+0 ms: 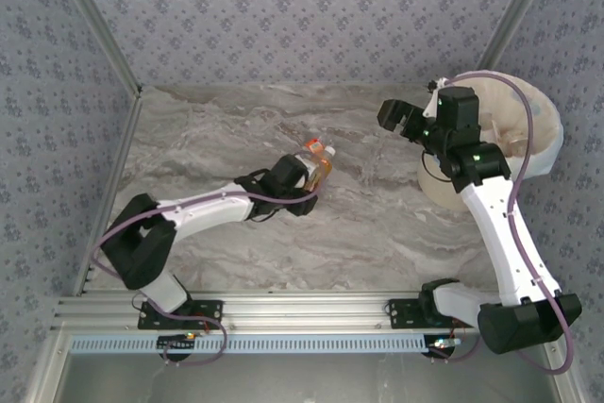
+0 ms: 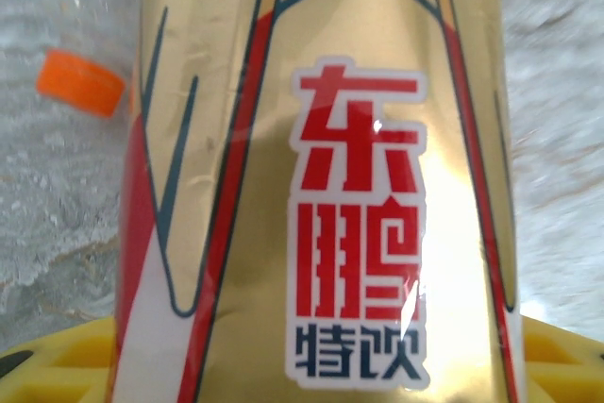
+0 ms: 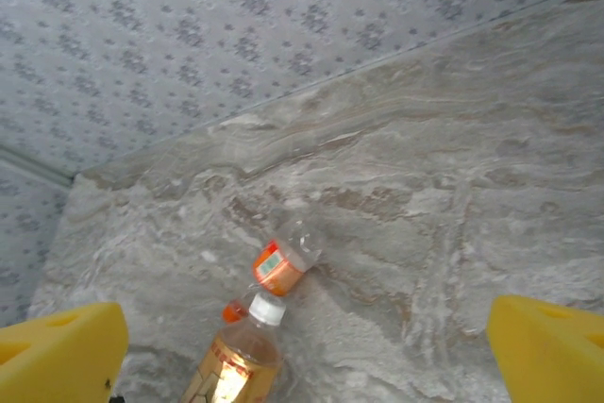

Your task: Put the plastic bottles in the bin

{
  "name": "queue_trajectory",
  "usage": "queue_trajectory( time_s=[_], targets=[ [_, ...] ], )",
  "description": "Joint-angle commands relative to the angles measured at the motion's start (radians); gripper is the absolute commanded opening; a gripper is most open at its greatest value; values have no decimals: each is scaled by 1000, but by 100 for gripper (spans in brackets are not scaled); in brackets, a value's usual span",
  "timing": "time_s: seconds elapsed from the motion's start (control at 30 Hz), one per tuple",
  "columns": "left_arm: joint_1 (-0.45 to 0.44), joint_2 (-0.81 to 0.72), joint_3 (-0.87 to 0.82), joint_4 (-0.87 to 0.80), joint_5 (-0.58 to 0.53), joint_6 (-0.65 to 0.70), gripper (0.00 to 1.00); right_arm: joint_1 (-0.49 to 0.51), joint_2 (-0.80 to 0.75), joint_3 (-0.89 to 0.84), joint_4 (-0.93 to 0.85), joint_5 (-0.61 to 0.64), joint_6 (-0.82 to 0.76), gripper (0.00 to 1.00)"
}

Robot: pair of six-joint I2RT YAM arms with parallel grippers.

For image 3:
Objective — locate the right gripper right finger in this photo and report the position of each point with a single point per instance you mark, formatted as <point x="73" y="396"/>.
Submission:
<point x="552" y="356"/>

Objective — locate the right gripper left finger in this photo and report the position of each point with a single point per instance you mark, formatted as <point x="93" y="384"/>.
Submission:
<point x="56" y="356"/>

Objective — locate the gold and red tea bottle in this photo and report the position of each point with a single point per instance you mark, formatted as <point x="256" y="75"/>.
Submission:
<point x="240" y="365"/>

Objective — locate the crushed clear bottle orange label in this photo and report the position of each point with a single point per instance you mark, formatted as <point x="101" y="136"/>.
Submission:
<point x="276" y="271"/>

